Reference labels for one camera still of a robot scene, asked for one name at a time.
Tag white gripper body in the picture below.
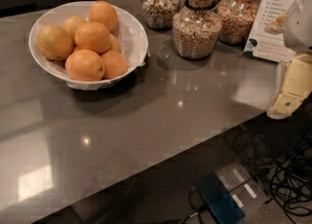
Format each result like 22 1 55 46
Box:
284 0 312 54

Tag front glass cereal jar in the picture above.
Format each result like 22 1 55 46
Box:
173 0 222 60

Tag left glass cereal jar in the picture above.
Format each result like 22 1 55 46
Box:
140 0 180 30

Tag white bowl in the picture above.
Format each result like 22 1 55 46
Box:
27 0 149 90

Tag white allergen sign card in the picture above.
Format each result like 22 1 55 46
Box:
243 0 295 62

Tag glass cereal jar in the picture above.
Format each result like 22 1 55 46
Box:
140 0 180 30
216 0 259 45
173 0 222 60

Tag blue box on floor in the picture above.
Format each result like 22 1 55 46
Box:
195 172 245 224

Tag white paper bowl liner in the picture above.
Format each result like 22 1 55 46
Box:
45 6 149 92

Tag orange hidden at right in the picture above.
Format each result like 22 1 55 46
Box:
110 34 121 52

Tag orange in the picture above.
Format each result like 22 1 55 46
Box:
88 1 118 31
65 50 105 82
37 24 73 60
101 50 128 79
74 22 110 54
62 16 87 45

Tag right glass cereal jar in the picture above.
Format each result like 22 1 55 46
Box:
216 0 259 45

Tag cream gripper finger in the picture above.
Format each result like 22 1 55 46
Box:
264 11 287 35
267 54 312 120

